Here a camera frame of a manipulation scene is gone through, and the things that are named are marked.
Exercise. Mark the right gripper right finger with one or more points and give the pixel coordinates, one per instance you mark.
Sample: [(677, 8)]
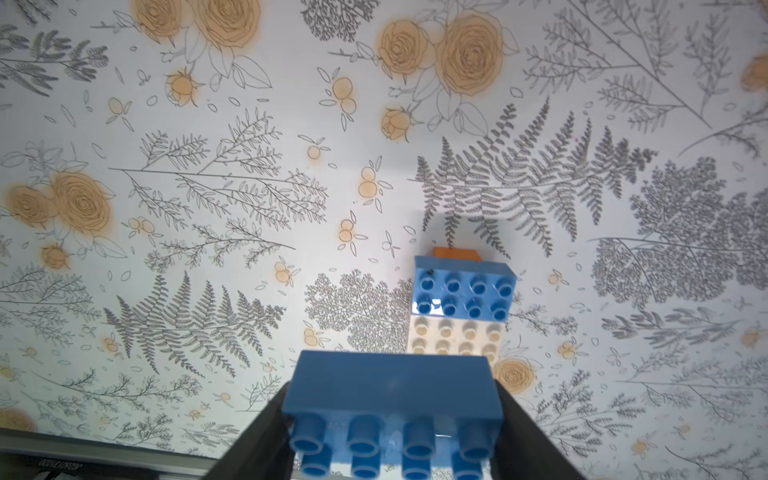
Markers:
[(523, 451)]

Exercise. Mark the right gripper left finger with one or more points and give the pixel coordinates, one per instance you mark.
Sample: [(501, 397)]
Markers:
[(262, 452)]

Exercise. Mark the blue lego brick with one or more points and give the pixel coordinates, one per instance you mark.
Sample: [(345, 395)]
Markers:
[(462, 289), (370, 410)]

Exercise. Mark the white lego brick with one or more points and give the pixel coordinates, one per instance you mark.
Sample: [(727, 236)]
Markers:
[(435, 335)]

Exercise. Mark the orange lego brick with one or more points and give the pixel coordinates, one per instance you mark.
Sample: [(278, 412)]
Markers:
[(457, 254)]

